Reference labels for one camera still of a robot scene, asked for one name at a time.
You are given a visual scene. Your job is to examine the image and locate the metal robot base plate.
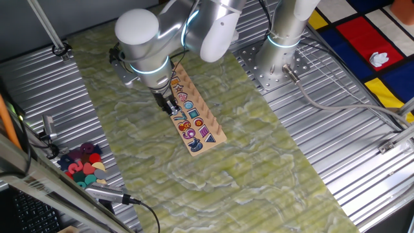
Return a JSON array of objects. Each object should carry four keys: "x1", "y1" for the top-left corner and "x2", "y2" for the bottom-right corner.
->
[{"x1": 237, "y1": 40, "x2": 313, "y2": 91}]

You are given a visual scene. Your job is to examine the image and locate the aluminium pole with clamp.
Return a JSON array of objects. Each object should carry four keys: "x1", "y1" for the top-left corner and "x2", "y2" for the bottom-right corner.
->
[{"x1": 27, "y1": 0, "x2": 71, "y2": 62}]

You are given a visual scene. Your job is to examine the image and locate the green marble pattern mat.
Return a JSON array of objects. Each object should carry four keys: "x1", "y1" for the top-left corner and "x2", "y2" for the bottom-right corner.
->
[{"x1": 66, "y1": 5, "x2": 362, "y2": 233}]

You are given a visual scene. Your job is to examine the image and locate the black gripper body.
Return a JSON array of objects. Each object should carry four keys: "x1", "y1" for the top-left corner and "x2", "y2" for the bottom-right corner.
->
[{"x1": 151, "y1": 87, "x2": 175, "y2": 107}]

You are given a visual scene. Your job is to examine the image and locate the red heart piece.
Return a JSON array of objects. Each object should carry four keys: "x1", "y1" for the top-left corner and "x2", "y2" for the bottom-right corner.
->
[{"x1": 82, "y1": 162, "x2": 96, "y2": 176}]

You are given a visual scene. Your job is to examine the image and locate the teal square piece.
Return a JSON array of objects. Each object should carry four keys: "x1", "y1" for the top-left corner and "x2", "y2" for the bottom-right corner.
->
[{"x1": 72, "y1": 170, "x2": 87, "y2": 183}]

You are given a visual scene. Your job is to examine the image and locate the black camera stand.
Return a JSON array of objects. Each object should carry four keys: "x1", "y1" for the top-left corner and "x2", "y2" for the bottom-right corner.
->
[{"x1": 98, "y1": 199, "x2": 116, "y2": 215}]

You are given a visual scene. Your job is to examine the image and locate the small camera on clamp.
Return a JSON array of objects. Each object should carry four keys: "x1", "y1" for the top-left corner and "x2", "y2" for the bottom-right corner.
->
[{"x1": 38, "y1": 115, "x2": 62, "y2": 160}]

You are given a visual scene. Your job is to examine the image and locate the red number two piece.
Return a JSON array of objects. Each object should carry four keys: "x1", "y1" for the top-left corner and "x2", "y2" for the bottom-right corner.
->
[{"x1": 67, "y1": 161, "x2": 84, "y2": 175}]

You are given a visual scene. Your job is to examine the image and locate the orange container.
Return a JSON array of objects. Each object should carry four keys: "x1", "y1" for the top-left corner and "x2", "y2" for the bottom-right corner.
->
[{"x1": 389, "y1": 0, "x2": 414, "y2": 26}]

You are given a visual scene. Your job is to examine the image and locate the purple rectangle piece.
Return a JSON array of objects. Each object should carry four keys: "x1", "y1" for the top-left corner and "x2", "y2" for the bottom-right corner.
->
[{"x1": 67, "y1": 148, "x2": 83, "y2": 161}]

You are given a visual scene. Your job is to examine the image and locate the black silver camera cable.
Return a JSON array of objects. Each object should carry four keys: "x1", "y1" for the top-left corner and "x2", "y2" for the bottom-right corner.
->
[{"x1": 129, "y1": 196, "x2": 162, "y2": 233}]

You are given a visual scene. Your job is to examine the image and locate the white crumpled paper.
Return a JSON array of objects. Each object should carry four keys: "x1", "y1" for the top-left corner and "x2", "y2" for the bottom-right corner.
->
[{"x1": 369, "y1": 51, "x2": 389, "y2": 68}]

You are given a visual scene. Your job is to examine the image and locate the orange tube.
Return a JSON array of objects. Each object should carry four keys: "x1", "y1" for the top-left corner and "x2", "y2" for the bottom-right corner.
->
[{"x1": 0, "y1": 93, "x2": 22, "y2": 150}]

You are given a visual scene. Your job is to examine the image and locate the black keyboard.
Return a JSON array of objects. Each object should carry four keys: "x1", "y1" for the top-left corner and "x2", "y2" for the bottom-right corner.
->
[{"x1": 12, "y1": 190, "x2": 62, "y2": 233}]

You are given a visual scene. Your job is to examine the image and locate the grey shape piece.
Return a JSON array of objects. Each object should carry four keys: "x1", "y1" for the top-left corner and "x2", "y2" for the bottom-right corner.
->
[{"x1": 93, "y1": 168, "x2": 108, "y2": 181}]

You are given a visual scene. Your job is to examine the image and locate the grey metal frame bar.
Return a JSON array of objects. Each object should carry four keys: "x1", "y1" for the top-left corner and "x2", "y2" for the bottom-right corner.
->
[{"x1": 0, "y1": 132, "x2": 135, "y2": 233}]

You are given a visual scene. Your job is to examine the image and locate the wooden number shape puzzle board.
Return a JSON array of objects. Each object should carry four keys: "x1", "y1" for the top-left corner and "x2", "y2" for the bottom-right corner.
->
[{"x1": 169, "y1": 63, "x2": 228, "y2": 157}]

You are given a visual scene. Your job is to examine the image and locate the aluminium frame bracket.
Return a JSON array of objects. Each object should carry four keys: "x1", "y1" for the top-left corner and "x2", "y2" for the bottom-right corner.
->
[{"x1": 377, "y1": 96, "x2": 414, "y2": 155}]

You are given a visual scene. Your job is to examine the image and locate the colourful block pattern cloth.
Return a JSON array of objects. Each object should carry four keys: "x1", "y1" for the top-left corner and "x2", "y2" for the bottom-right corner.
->
[{"x1": 307, "y1": 0, "x2": 414, "y2": 124}]

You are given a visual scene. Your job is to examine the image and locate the dark blue number zero piece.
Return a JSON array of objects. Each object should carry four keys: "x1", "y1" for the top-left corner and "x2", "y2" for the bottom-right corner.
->
[{"x1": 57, "y1": 154, "x2": 74, "y2": 172}]

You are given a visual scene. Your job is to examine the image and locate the silver camera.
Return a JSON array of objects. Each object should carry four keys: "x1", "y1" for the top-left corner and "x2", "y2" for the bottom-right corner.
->
[{"x1": 84, "y1": 182, "x2": 133, "y2": 205}]

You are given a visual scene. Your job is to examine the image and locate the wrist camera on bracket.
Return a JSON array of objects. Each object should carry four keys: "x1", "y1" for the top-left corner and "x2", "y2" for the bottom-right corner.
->
[{"x1": 108, "y1": 47, "x2": 138, "y2": 88}]

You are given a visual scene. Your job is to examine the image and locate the teal circle piece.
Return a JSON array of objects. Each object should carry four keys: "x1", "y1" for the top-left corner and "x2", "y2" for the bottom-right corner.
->
[{"x1": 83, "y1": 173, "x2": 98, "y2": 186}]

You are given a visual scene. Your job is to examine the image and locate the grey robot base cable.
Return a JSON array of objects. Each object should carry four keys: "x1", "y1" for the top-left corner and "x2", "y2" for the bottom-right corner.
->
[{"x1": 281, "y1": 63, "x2": 413, "y2": 127}]

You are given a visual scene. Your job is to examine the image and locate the black base cable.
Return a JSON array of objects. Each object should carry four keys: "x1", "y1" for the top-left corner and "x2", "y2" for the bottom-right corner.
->
[{"x1": 260, "y1": 0, "x2": 274, "y2": 36}]

